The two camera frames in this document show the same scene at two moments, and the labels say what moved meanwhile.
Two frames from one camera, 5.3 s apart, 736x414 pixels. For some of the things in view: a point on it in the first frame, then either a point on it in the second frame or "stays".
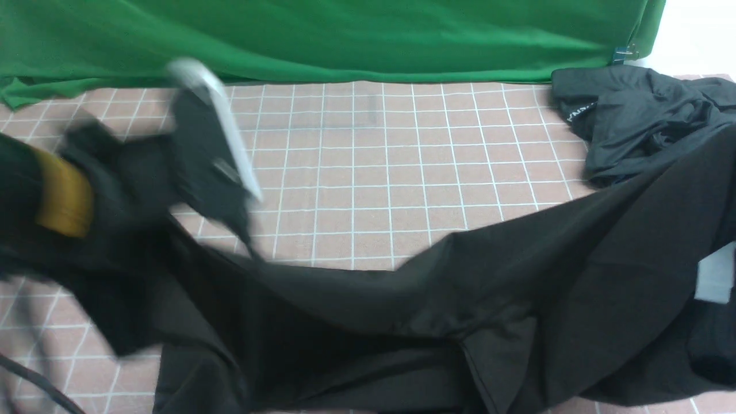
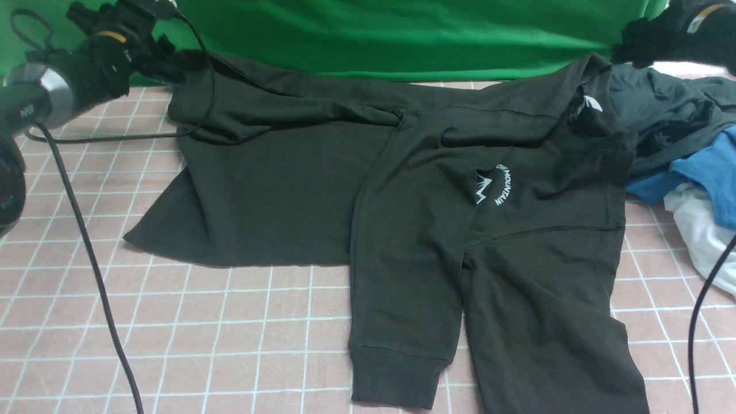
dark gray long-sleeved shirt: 585,305 to 501,201
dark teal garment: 635,122 stays
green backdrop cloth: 50,48 stays
